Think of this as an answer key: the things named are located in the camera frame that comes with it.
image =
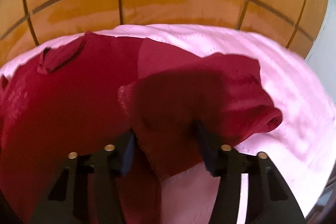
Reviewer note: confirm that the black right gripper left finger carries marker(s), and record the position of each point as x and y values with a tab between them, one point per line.
66	199

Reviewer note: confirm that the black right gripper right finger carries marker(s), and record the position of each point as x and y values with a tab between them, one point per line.
270	199

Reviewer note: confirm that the dark red garment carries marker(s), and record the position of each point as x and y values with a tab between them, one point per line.
81	96

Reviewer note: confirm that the pink quilted bedspread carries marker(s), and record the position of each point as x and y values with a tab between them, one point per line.
302	146

